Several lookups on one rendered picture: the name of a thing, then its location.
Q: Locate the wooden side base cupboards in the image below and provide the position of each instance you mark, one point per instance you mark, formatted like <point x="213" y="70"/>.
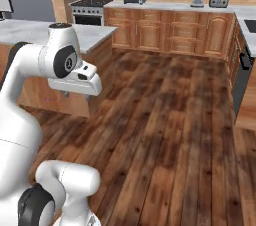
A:
<point x="248" y="103"/>

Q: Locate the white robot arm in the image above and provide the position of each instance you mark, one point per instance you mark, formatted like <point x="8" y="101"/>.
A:
<point x="20" y="130"/>

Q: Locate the black dishwasher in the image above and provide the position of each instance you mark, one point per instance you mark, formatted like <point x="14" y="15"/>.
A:
<point x="240" y="80"/>

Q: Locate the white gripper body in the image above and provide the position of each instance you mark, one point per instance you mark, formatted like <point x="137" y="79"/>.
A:
<point x="75" y="86"/>

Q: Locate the wooden base cupboards run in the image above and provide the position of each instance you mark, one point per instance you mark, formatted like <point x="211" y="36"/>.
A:
<point x="170" y="31"/>

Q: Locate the steel stove with oven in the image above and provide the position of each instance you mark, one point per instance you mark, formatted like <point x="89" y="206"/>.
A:
<point x="88" y="11"/>

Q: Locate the wooden island cabinet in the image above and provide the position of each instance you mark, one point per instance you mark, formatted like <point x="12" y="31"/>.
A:
<point x="36" y="91"/>

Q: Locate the dark sink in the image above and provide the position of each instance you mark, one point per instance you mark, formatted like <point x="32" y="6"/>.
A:
<point x="251" y="26"/>

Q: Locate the silver toaster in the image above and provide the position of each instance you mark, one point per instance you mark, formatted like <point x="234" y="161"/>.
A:
<point x="219" y="0"/>

